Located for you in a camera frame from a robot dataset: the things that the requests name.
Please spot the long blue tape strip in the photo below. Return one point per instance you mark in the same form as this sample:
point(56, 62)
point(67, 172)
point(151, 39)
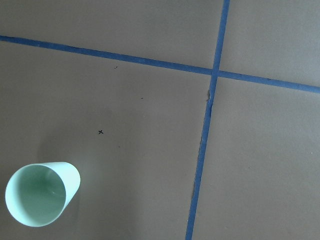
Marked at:
point(207, 121)

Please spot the pale green cup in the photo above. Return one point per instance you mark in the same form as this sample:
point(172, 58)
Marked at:
point(38, 193)

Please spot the crossing blue tape strip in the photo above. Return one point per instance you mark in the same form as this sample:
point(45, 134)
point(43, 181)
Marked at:
point(160, 64)

